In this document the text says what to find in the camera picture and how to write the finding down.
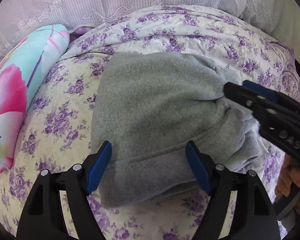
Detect grey sweat pants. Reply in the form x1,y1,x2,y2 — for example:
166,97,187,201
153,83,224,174
91,52,266,208

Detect person's right hand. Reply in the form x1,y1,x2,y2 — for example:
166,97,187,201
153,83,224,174
275,154,300,207

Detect purple floral bedspread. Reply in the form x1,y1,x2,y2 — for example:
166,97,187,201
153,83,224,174
0,5,300,239

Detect folded floral turquoise blanket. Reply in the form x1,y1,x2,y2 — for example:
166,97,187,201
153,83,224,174
0,24,70,173

